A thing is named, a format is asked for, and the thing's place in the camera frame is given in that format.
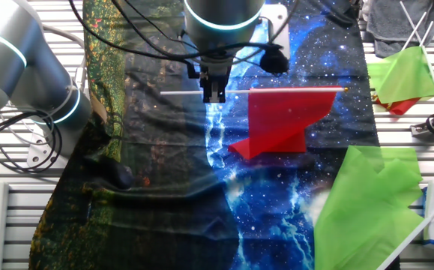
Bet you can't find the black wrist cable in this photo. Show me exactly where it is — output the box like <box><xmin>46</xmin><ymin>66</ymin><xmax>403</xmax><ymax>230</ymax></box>
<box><xmin>68</xmin><ymin>0</ymin><xmax>300</xmax><ymax>75</ymax></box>

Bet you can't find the small red flag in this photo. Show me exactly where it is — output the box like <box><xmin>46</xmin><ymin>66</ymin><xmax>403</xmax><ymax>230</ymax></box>
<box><xmin>374</xmin><ymin>12</ymin><xmax>428</xmax><ymax>116</ymax></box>

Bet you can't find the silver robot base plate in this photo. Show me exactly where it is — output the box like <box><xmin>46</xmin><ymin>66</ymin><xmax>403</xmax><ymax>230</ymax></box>
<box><xmin>26</xmin><ymin>125</ymin><xmax>71</xmax><ymax>169</ymax></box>

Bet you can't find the black base cable bundle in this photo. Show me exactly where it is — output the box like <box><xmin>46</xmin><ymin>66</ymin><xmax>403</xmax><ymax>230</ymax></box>
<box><xmin>0</xmin><ymin>108</ymin><xmax>64</xmax><ymax>173</ymax></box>

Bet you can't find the tan cardboard piece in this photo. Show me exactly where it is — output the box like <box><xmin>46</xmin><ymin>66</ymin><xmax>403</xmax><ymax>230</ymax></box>
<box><xmin>88</xmin><ymin>91</ymin><xmax>109</xmax><ymax>125</ymax></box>

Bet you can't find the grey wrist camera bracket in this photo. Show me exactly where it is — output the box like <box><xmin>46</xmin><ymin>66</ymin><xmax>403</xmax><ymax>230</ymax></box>
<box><xmin>259</xmin><ymin>3</ymin><xmax>292</xmax><ymax>61</ymax></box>

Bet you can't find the galaxy and meadow printed cloth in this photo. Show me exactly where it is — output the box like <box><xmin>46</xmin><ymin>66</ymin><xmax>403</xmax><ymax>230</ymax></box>
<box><xmin>28</xmin><ymin>0</ymin><xmax>401</xmax><ymax>270</ymax></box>

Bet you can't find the grey towel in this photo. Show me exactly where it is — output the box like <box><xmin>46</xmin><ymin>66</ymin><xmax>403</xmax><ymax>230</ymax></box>
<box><xmin>366</xmin><ymin>0</ymin><xmax>434</xmax><ymax>59</ymax></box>

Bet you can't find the large green flag white pole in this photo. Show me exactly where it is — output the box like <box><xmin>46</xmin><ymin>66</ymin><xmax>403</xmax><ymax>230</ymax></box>
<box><xmin>313</xmin><ymin>145</ymin><xmax>434</xmax><ymax>270</ymax></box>

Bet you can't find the red flag with white pole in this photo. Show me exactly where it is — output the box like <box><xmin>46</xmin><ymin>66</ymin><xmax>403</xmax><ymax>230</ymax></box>
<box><xmin>160</xmin><ymin>85</ymin><xmax>349</xmax><ymax>161</ymax></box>

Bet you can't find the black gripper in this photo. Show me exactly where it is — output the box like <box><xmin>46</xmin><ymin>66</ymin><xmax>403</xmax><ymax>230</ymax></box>
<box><xmin>186</xmin><ymin>58</ymin><xmax>235</xmax><ymax>104</ymax></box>

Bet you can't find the grey camera stand bracket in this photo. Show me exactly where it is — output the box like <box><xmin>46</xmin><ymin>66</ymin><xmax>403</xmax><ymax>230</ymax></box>
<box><xmin>410</xmin><ymin>110</ymin><xmax>434</xmax><ymax>143</ymax></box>

